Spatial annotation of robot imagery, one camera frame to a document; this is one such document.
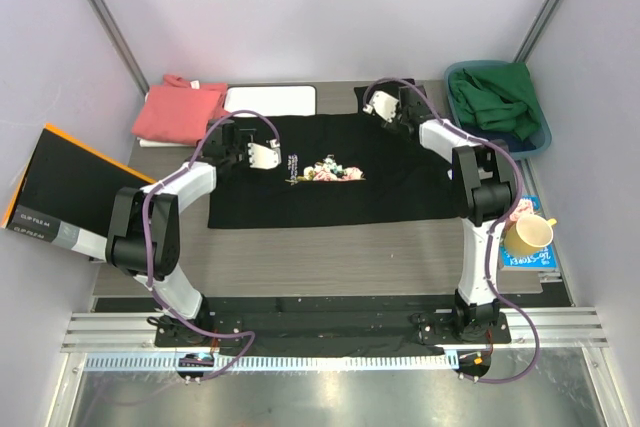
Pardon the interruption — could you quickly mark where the black t shirt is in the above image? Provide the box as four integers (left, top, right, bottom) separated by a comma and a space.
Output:
208, 112, 456, 229

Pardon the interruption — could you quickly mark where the green t shirt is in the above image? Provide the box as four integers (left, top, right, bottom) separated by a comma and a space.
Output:
448, 63, 542, 141

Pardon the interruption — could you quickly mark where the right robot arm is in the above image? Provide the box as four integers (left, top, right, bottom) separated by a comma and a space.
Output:
363, 82, 522, 342

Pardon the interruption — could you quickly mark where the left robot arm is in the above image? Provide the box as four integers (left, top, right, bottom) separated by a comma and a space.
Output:
105, 120, 254, 346

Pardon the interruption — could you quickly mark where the white whiteboard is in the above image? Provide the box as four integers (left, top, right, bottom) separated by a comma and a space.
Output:
224, 85, 317, 117

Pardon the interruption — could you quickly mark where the folded pink t shirt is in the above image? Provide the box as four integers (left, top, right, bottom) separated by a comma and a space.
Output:
132, 74, 228, 146

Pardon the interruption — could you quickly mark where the folded white t shirt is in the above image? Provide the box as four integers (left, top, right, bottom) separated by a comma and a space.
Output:
138, 138, 189, 148

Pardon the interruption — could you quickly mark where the navy blue t shirt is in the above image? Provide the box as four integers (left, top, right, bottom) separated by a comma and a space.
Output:
461, 124, 536, 153

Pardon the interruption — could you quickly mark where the blue plastic basket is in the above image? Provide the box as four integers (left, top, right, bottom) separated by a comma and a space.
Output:
443, 60, 554, 162

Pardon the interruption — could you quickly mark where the black clip file folder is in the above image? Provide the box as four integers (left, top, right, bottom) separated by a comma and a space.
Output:
1, 124, 155, 261

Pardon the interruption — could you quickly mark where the yellow cup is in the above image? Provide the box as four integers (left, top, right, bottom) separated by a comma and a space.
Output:
503, 214, 557, 257

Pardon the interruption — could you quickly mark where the blue book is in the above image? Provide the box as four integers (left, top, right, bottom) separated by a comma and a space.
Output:
500, 195, 557, 270

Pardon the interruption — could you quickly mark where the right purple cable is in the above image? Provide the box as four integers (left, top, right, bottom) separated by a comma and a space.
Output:
362, 78, 543, 387

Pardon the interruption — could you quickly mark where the purple cable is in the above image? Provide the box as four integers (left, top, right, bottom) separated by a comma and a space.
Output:
141, 110, 281, 381
362, 78, 543, 387

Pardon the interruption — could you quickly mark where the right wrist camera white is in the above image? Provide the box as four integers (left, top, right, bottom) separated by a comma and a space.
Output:
363, 90, 399, 123

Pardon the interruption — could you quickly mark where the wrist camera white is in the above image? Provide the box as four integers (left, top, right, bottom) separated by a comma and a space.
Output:
247, 139, 281, 170
363, 90, 399, 123

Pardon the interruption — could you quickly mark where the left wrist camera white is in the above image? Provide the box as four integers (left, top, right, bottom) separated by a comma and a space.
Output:
247, 139, 281, 170

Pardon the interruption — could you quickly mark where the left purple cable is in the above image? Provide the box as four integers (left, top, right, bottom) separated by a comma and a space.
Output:
141, 110, 281, 381

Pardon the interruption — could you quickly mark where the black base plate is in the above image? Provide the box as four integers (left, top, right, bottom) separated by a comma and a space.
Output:
154, 295, 511, 349

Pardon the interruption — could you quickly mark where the aluminium frame post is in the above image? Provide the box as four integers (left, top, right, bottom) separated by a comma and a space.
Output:
87, 0, 149, 95
514, 0, 596, 63

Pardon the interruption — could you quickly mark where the left aluminium frame post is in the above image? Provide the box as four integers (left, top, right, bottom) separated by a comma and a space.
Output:
87, 0, 149, 95

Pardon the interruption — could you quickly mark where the aluminium rail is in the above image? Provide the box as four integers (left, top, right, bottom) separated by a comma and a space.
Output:
62, 307, 608, 356

